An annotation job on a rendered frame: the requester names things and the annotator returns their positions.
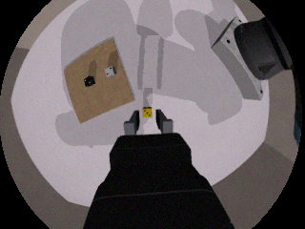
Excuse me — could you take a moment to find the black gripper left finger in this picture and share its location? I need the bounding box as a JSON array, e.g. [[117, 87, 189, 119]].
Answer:
[[124, 110, 140, 135]]

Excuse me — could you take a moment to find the grey die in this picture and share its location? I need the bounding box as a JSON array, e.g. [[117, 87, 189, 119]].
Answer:
[[105, 66, 116, 77]]

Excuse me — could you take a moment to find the black die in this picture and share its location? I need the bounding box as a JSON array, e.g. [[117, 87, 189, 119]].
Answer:
[[84, 76, 95, 87]]

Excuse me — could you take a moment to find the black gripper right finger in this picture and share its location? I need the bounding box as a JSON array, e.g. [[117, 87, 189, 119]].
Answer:
[[155, 109, 173, 134]]

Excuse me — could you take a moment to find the brown square mat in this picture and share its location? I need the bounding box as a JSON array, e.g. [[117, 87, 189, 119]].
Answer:
[[64, 39, 134, 124]]

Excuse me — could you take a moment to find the yellow die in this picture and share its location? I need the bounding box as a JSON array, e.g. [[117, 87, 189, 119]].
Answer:
[[143, 107, 152, 117]]

